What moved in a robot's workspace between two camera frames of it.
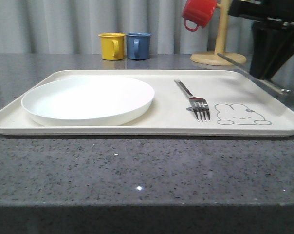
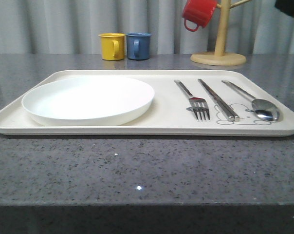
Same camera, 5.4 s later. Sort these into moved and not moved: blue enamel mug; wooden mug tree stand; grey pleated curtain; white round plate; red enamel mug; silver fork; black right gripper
Moved: black right gripper
Not moved: grey pleated curtain; wooden mug tree stand; blue enamel mug; white round plate; red enamel mug; silver fork
